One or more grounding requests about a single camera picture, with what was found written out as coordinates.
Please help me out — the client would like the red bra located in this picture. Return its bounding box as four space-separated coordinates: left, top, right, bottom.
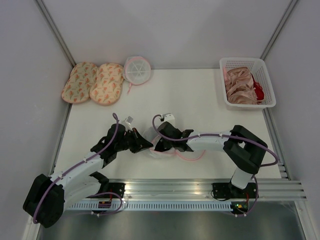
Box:
251 74 265 102

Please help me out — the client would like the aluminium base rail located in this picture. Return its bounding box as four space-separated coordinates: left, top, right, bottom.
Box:
110 178 307 201

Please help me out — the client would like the purple cable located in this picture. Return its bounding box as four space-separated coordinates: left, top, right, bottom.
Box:
152 114 280 218
32 112 124 225

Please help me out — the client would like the aluminium frame post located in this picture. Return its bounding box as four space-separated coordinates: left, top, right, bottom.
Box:
34 0 76 67
260 0 300 60

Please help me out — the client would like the pink bras pile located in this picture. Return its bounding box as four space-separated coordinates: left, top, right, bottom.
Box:
223 67 258 105

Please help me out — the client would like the right aluminium frame post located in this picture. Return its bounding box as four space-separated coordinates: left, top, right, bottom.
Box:
260 0 300 60

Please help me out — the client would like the white slotted cable duct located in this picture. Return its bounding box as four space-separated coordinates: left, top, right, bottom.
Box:
68 200 233 212

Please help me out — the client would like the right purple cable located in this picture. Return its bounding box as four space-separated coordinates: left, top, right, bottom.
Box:
152 114 280 218

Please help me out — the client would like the left aluminium frame post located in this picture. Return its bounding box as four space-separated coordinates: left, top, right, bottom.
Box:
34 0 76 67

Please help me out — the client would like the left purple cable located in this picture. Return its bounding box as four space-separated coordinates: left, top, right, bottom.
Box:
32 112 124 225

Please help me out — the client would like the left floral peach laundry bag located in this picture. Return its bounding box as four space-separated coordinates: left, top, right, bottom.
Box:
61 62 98 104

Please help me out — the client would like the white plastic basket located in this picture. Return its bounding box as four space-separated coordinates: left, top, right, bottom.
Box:
219 57 276 110

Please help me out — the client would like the black bra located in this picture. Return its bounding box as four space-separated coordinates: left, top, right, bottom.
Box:
154 137 172 153

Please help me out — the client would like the white pink mesh laundry bag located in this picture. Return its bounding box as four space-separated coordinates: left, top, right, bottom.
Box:
142 127 206 162

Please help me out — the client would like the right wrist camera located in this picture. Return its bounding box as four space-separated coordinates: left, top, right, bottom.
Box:
160 113 176 127

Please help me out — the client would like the floral peach laundry bag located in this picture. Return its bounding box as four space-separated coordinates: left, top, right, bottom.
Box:
61 62 98 104
89 63 124 106

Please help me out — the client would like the right floral peach laundry bag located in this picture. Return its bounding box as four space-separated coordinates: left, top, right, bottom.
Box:
89 63 124 106

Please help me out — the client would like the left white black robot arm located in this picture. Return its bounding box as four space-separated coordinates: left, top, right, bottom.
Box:
22 123 153 228

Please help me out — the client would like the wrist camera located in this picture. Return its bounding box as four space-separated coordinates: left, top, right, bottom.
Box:
160 113 176 127
121 116 133 131

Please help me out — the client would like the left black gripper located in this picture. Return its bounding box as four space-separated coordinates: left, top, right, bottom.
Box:
115 128 153 154

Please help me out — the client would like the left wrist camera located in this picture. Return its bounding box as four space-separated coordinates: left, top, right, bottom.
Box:
121 116 133 131

